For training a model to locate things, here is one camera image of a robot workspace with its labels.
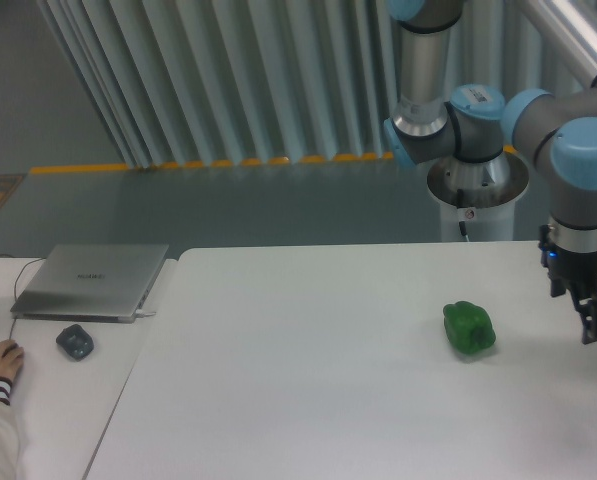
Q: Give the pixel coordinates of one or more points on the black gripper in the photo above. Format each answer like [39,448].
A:
[575,272]

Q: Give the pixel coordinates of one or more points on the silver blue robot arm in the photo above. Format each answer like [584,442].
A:
[482,146]

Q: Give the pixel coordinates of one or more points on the green bell pepper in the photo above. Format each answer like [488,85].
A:
[468,327]

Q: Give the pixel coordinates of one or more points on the person's hand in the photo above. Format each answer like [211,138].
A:
[11,360]

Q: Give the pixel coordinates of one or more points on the grey pleated curtain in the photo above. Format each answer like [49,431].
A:
[206,82]

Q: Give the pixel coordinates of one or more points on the dark grey small case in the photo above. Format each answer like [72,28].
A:
[75,342]

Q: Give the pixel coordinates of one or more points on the silver closed laptop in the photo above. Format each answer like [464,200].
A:
[93,282]

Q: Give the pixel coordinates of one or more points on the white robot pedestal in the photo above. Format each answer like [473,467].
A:
[477,201]

